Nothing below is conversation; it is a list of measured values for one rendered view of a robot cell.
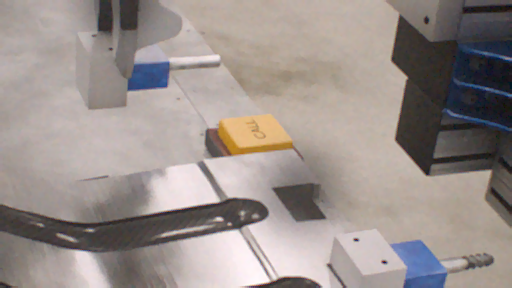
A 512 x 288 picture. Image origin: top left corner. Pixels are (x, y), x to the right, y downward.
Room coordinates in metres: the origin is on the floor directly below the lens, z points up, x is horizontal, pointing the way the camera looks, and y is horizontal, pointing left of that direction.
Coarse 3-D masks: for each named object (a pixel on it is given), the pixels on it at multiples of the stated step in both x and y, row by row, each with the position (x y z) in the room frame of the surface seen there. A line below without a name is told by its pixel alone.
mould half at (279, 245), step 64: (0, 192) 0.64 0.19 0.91; (64, 192) 0.69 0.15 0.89; (128, 192) 0.71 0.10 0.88; (192, 192) 0.71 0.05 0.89; (256, 192) 0.72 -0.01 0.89; (0, 256) 0.55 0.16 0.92; (64, 256) 0.60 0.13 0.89; (128, 256) 0.62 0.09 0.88; (192, 256) 0.63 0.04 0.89; (256, 256) 0.63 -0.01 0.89; (320, 256) 0.64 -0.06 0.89
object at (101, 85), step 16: (80, 32) 0.84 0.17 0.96; (96, 32) 0.85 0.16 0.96; (80, 48) 0.82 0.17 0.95; (96, 48) 0.81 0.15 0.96; (112, 48) 0.82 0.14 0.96; (144, 48) 0.85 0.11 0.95; (80, 64) 0.82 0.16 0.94; (96, 64) 0.80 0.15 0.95; (112, 64) 0.80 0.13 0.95; (144, 64) 0.82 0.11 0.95; (160, 64) 0.83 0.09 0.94; (176, 64) 0.85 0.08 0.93; (192, 64) 0.86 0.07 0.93; (208, 64) 0.86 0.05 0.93; (80, 80) 0.82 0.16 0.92; (96, 80) 0.80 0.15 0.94; (112, 80) 0.81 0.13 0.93; (128, 80) 0.81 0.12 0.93; (144, 80) 0.82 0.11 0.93; (160, 80) 0.83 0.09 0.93; (96, 96) 0.80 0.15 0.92; (112, 96) 0.81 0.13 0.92
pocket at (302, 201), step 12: (276, 192) 0.73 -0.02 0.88; (288, 192) 0.74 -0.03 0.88; (300, 192) 0.74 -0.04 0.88; (312, 192) 0.74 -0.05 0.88; (288, 204) 0.74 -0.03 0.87; (300, 204) 0.74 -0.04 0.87; (312, 204) 0.74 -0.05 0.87; (300, 216) 0.73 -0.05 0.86; (312, 216) 0.73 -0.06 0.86; (324, 216) 0.72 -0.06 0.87
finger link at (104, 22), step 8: (96, 0) 0.86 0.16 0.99; (104, 0) 0.85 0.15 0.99; (96, 8) 0.86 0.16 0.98; (104, 8) 0.85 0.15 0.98; (96, 16) 0.86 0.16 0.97; (104, 16) 0.85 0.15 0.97; (112, 16) 0.86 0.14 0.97; (96, 24) 0.86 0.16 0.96; (104, 24) 0.85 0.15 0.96; (112, 24) 0.86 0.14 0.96
